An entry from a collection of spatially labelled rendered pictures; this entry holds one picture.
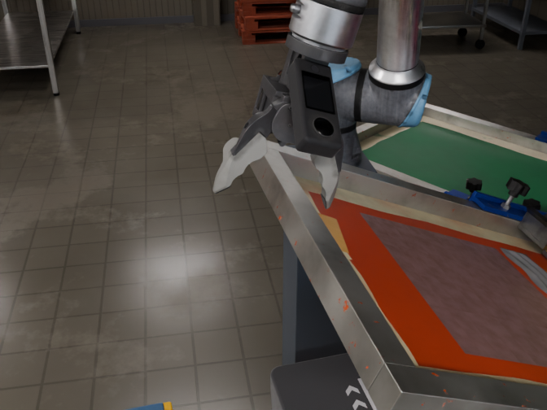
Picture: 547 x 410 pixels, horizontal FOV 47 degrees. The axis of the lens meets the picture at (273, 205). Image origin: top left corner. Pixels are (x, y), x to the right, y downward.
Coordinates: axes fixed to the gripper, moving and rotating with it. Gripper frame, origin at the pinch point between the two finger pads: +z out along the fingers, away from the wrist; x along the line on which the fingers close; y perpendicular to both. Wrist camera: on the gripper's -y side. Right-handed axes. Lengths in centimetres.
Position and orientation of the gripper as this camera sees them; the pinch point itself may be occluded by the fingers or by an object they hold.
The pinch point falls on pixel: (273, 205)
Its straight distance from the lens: 76.6
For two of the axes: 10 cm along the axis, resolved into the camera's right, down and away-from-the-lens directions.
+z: -2.8, 8.7, 4.1
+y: -2.6, -4.8, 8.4
